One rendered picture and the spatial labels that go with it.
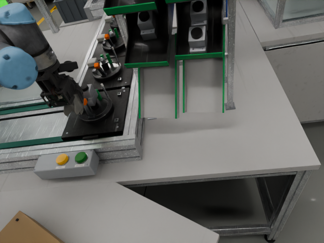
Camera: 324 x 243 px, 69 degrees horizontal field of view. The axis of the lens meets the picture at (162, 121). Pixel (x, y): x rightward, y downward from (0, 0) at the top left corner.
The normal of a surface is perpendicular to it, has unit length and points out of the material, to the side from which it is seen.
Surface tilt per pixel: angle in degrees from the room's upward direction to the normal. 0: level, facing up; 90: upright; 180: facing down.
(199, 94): 45
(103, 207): 0
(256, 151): 0
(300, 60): 90
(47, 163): 0
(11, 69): 90
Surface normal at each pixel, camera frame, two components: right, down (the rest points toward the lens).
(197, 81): -0.27, 0.07
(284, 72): -0.02, 0.74
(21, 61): 0.77, 0.33
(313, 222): -0.20, -0.66
